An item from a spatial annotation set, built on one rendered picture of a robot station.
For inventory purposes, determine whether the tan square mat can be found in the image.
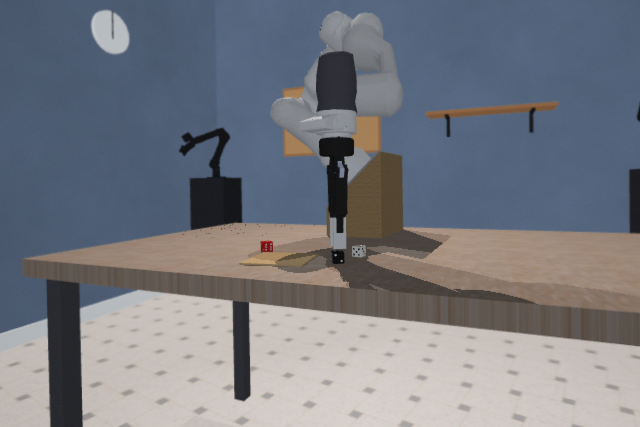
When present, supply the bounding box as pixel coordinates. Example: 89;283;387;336
239;252;319;267

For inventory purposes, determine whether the white die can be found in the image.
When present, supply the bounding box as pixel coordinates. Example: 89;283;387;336
352;245;366;257

